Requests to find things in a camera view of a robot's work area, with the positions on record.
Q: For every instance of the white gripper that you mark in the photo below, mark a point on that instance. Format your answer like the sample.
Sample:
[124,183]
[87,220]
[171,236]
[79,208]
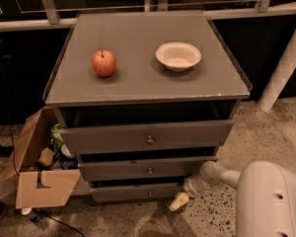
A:
[193,186]

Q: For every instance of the grey drawer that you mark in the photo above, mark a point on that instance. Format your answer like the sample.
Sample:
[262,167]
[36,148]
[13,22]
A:
[146,137]
[141,169]
[137,192]

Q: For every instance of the grey bottom drawer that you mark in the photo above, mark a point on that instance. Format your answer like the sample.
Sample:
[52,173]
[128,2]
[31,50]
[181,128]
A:
[137,192]

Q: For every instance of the yellow sponge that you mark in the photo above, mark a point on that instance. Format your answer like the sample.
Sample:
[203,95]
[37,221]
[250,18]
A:
[46,157]

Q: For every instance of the green bag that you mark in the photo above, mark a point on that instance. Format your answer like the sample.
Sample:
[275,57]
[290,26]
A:
[56,138]

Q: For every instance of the grey middle drawer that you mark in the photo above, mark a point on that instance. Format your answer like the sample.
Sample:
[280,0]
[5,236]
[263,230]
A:
[141,169]

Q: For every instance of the white bowl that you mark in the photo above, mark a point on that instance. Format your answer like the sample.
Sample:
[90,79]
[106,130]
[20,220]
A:
[178,56]

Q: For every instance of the grey drawer cabinet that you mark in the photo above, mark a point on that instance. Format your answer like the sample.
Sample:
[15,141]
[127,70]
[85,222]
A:
[143,90]

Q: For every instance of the metal window railing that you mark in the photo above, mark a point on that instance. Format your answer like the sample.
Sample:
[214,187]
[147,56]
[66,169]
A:
[134,4]

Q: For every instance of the grey top drawer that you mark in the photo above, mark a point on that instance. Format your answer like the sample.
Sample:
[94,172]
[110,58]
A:
[146,137]

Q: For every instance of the red apple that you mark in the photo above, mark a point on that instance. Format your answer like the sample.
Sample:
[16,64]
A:
[104,63]

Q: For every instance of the small white floor object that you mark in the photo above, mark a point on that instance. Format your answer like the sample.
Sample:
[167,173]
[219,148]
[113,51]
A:
[26,211]

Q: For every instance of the cardboard box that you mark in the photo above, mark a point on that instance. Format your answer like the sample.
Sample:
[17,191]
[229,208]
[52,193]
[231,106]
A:
[38,186]

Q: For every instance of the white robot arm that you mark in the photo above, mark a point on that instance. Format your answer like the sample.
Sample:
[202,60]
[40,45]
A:
[265,196]

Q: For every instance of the white diagonal pole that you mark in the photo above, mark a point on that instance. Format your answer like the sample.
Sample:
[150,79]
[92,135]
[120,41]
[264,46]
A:
[280,76]

